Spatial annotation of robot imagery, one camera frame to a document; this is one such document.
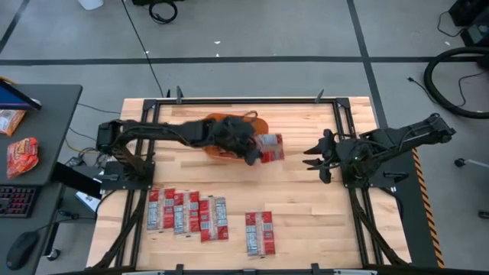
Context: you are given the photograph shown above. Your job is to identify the red popcorn bag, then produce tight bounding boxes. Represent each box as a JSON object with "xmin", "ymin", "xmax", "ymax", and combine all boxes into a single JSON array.
[
  {"xmin": 256, "ymin": 133, "xmax": 286, "ymax": 164},
  {"xmin": 244, "ymin": 211, "xmax": 276, "ymax": 257},
  {"xmin": 199, "ymin": 196, "xmax": 229, "ymax": 243},
  {"xmin": 147, "ymin": 187, "xmax": 176, "ymax": 232},
  {"xmin": 173, "ymin": 190, "xmax": 201, "ymax": 236}
]

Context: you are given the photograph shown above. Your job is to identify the white bin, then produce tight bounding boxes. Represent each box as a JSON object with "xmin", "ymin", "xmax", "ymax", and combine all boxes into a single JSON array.
[{"xmin": 77, "ymin": 0, "xmax": 105, "ymax": 11}]

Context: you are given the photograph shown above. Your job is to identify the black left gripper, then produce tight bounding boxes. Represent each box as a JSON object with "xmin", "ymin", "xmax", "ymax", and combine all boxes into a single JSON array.
[{"xmin": 208, "ymin": 115, "xmax": 264, "ymax": 167}]

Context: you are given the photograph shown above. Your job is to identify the coiled black cable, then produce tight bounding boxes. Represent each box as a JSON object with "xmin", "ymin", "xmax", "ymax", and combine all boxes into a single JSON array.
[{"xmin": 147, "ymin": 0, "xmax": 179, "ymax": 25}]

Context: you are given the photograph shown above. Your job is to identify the black desk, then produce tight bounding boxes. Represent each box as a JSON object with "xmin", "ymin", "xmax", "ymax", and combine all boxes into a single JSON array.
[{"xmin": 0, "ymin": 83, "xmax": 83, "ymax": 275}]

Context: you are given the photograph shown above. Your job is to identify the pale orange snack bag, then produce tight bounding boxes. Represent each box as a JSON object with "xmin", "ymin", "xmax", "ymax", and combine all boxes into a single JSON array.
[{"xmin": 0, "ymin": 109, "xmax": 27, "ymax": 138}]

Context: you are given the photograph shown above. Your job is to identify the orange plastic basket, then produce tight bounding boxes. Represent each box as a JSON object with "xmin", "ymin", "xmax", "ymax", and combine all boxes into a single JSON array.
[{"xmin": 200, "ymin": 111, "xmax": 270, "ymax": 161}]

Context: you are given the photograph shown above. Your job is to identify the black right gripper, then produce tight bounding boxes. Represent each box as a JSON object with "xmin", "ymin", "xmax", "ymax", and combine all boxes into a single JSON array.
[{"xmin": 303, "ymin": 128, "xmax": 368, "ymax": 185}]

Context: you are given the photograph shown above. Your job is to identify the black aluminium table frame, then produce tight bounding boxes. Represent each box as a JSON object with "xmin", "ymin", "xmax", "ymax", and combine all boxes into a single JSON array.
[{"xmin": 89, "ymin": 89, "xmax": 412, "ymax": 275}]

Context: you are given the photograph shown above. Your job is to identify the black computer mouse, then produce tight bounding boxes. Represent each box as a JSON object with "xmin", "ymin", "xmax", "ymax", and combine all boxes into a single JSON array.
[{"xmin": 5, "ymin": 231, "xmax": 40, "ymax": 272}]

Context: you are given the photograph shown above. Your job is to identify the black keyboard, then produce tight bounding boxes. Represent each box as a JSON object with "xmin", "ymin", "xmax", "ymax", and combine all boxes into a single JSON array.
[{"xmin": 0, "ymin": 185, "xmax": 41, "ymax": 219}]

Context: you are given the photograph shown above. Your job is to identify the monitor with blue screen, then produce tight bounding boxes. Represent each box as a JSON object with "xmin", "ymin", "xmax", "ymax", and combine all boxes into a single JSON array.
[{"xmin": 0, "ymin": 78, "xmax": 43, "ymax": 112}]

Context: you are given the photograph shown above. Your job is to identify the black plate with hazard stripes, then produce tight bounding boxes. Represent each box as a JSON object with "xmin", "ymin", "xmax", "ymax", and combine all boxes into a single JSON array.
[{"xmin": 385, "ymin": 147, "xmax": 446, "ymax": 269}]

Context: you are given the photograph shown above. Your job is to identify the thick black hose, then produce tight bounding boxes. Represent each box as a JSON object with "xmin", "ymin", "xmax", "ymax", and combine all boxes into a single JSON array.
[{"xmin": 423, "ymin": 46, "xmax": 489, "ymax": 120}]

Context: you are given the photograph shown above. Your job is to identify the long black floor cable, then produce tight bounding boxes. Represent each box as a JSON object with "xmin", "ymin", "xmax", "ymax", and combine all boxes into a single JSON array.
[{"xmin": 121, "ymin": 0, "xmax": 166, "ymax": 99}]

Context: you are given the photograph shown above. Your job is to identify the black equipment boxes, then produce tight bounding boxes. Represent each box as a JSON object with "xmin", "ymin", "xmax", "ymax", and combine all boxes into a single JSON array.
[{"xmin": 447, "ymin": 0, "xmax": 489, "ymax": 48}]

